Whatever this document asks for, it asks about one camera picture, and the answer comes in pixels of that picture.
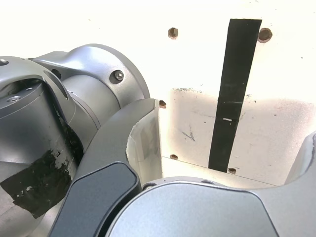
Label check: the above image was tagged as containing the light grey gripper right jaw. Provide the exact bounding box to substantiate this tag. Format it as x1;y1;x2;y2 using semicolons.
105;130;316;237

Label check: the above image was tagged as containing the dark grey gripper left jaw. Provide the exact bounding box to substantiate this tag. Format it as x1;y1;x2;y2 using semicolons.
48;98;164;237

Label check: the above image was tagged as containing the black tape strip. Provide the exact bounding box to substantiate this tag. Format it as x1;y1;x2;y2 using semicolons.
208;18;263;173

